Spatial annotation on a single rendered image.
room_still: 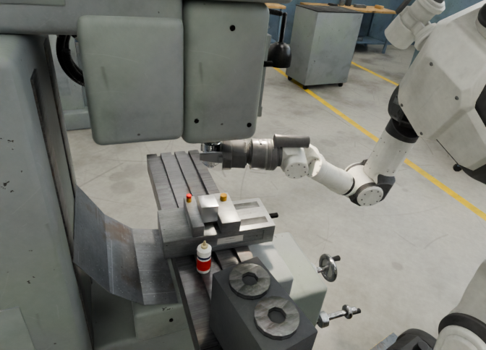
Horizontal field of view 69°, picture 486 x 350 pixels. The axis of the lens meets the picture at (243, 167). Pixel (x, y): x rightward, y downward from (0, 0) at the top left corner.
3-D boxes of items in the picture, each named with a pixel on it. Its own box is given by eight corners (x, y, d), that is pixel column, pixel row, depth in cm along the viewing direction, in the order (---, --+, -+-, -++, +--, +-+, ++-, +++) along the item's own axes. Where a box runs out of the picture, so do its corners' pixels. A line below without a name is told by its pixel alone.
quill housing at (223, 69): (231, 110, 105) (241, -10, 88) (258, 142, 89) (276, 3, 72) (167, 113, 98) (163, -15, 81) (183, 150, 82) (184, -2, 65)
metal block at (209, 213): (212, 209, 114) (213, 194, 111) (217, 220, 109) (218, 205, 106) (197, 211, 112) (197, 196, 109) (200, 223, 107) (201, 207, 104)
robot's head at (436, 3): (422, 40, 78) (411, 16, 82) (455, 8, 71) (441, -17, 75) (401, 34, 76) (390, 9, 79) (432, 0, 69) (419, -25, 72)
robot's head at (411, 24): (418, 56, 81) (397, 27, 84) (455, 20, 73) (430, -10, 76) (401, 58, 78) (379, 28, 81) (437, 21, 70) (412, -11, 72)
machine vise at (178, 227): (257, 212, 127) (260, 187, 121) (273, 241, 115) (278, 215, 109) (158, 226, 116) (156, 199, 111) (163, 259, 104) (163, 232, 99)
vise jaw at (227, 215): (226, 201, 120) (227, 191, 118) (240, 231, 108) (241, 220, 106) (209, 203, 118) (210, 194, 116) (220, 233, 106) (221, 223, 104)
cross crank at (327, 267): (326, 265, 157) (332, 245, 151) (340, 286, 148) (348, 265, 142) (294, 272, 152) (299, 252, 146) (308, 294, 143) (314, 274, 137)
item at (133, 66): (165, 100, 98) (163, -2, 85) (184, 141, 79) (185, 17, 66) (92, 104, 92) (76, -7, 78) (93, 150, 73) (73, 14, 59)
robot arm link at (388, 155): (370, 183, 118) (403, 125, 105) (387, 210, 108) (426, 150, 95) (338, 178, 115) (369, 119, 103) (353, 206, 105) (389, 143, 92)
